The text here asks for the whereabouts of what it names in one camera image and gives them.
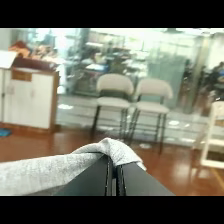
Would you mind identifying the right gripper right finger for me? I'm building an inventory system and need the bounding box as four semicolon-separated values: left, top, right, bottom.
116;161;176;197

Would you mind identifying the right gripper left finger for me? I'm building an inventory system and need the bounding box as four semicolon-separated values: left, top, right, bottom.
54;154;114;197

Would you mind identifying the grey T-shirt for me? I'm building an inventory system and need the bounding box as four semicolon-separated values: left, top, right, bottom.
0;137;148;197

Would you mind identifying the white wooden stand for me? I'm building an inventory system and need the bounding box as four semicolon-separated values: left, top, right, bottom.
199;100;224;170

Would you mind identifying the beige chair with black legs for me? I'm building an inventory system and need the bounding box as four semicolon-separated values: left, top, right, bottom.
90;73;135;140
127;78;175;155

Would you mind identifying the white cabinet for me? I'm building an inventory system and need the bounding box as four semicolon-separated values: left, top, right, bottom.
0;66;61;132

